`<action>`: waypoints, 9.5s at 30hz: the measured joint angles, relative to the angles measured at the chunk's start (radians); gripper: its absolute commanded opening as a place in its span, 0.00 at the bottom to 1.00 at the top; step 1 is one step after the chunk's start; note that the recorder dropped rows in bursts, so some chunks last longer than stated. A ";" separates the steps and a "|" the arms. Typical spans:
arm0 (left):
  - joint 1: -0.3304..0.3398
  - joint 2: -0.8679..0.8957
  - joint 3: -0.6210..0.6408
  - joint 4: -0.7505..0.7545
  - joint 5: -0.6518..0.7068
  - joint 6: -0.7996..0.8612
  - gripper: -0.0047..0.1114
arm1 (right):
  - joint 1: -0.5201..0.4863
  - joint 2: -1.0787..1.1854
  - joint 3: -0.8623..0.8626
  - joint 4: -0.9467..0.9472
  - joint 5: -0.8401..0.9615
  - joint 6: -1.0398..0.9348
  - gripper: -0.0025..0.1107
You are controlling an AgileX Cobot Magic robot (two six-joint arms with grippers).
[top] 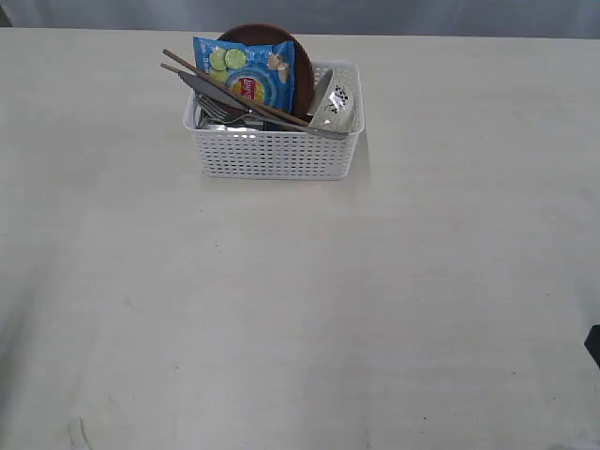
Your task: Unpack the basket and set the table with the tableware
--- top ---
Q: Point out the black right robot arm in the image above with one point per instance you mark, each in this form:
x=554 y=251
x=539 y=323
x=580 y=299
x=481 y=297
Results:
x=592 y=343

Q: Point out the white patterned ceramic bowl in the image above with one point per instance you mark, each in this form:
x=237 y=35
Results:
x=333 y=105

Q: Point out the brown round plate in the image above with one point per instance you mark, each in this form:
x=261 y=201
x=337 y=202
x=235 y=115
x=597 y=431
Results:
x=264 y=34

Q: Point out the white perforated plastic basket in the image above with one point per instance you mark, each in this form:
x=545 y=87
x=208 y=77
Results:
x=284 y=155

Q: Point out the silver table knife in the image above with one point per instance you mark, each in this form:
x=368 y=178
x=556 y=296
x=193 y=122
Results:
x=222 y=96

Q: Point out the blue chips bag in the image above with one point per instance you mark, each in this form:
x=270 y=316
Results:
x=263 y=73

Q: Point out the silver fork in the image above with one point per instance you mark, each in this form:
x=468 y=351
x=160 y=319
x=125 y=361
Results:
x=222 y=113

